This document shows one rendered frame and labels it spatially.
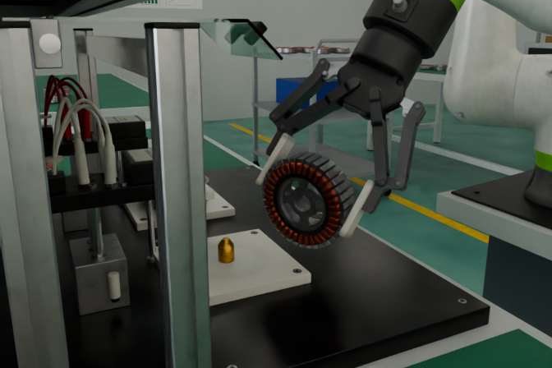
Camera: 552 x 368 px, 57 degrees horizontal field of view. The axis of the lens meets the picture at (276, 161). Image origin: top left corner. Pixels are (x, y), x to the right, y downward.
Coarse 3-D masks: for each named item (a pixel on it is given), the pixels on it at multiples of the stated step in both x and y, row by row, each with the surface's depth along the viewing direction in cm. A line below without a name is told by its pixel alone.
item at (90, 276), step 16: (80, 240) 56; (112, 240) 56; (80, 256) 52; (112, 256) 52; (80, 272) 50; (96, 272) 51; (80, 288) 50; (96, 288) 51; (128, 288) 53; (80, 304) 51; (96, 304) 51; (112, 304) 52; (128, 304) 53
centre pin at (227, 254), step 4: (224, 240) 60; (228, 240) 60; (220, 244) 60; (224, 244) 60; (228, 244) 60; (232, 244) 60; (220, 248) 60; (224, 248) 60; (228, 248) 60; (232, 248) 60; (220, 252) 60; (224, 252) 60; (228, 252) 60; (232, 252) 60; (220, 256) 60; (224, 256) 60; (228, 256) 60; (232, 256) 60; (220, 260) 60; (224, 260) 60; (228, 260) 60; (232, 260) 60
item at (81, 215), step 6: (78, 210) 72; (84, 210) 73; (66, 216) 72; (72, 216) 72; (78, 216) 72; (84, 216) 73; (66, 222) 72; (72, 222) 72; (78, 222) 73; (84, 222) 73; (66, 228) 72; (72, 228) 72; (78, 228) 73; (84, 228) 73
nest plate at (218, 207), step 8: (208, 200) 82; (216, 200) 82; (224, 200) 82; (128, 208) 79; (136, 208) 79; (144, 208) 79; (208, 208) 79; (216, 208) 79; (224, 208) 79; (232, 208) 79; (136, 216) 75; (144, 216) 75; (208, 216) 77; (216, 216) 78; (224, 216) 78; (136, 224) 73; (144, 224) 73
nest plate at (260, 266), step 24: (216, 240) 67; (240, 240) 67; (264, 240) 67; (216, 264) 60; (240, 264) 60; (264, 264) 60; (288, 264) 60; (216, 288) 54; (240, 288) 54; (264, 288) 55
